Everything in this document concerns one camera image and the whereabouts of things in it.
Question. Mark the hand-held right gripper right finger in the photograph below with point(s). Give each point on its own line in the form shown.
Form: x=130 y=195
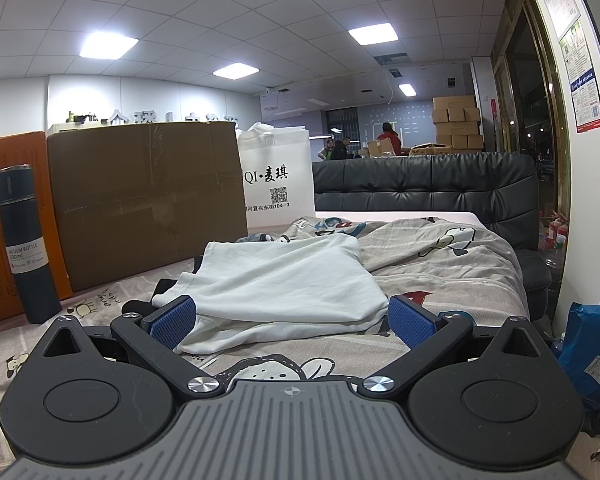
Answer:
x=411 y=321

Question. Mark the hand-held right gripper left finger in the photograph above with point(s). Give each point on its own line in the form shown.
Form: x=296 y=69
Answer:
x=172 y=321

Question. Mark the white t-shirt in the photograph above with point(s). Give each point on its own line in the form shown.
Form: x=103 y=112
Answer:
x=280 y=280

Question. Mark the printed cartoon blanket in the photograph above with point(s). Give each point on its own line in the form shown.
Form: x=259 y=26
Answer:
x=455 y=270

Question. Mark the pink mattress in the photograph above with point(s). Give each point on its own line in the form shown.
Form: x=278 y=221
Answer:
x=405 y=216

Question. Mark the large brown cardboard box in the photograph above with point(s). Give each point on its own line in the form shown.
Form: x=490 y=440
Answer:
x=145 y=200

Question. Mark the black leather sofa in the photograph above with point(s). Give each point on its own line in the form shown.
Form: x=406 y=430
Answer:
x=420 y=180

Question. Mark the red fire extinguishers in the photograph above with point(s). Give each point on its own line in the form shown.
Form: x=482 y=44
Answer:
x=560 y=234

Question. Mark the open cardboard box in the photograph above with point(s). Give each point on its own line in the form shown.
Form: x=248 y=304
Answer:
x=430 y=149

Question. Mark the blue plastic package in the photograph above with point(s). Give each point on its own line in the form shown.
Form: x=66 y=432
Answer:
x=590 y=340

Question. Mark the dark blue vacuum bottle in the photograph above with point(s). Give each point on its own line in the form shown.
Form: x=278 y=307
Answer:
x=17 y=220

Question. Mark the white tote bag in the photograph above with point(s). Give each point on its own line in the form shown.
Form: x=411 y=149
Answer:
x=280 y=160

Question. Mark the stack of cardboard boxes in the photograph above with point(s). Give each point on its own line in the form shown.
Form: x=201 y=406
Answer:
x=457 y=120

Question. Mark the white cabinet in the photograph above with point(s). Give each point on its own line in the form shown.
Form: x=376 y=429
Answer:
x=65 y=128

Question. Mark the orange box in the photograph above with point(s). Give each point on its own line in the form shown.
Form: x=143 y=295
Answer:
x=25 y=150

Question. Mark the ceiling light panel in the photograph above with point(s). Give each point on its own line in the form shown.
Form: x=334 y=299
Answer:
x=407 y=89
x=236 y=70
x=373 y=33
x=109 y=45

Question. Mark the gold framed glass door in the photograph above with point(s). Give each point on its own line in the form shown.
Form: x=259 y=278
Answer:
x=522 y=100

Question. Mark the colourful wall poster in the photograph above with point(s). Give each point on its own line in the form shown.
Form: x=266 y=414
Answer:
x=582 y=75

